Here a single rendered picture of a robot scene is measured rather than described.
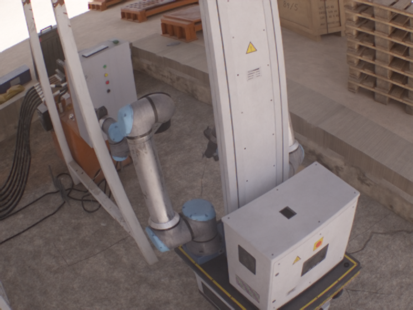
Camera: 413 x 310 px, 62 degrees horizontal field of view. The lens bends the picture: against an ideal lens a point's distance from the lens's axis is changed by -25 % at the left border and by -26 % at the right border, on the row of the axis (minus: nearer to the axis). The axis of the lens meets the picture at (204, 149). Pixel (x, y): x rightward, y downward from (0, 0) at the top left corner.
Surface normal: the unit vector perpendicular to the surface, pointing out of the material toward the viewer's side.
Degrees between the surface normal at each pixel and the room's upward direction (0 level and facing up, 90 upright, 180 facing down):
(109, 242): 0
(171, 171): 0
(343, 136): 0
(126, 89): 90
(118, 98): 90
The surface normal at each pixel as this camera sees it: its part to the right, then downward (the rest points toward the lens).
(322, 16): 0.49, 0.45
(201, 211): -0.04, -0.85
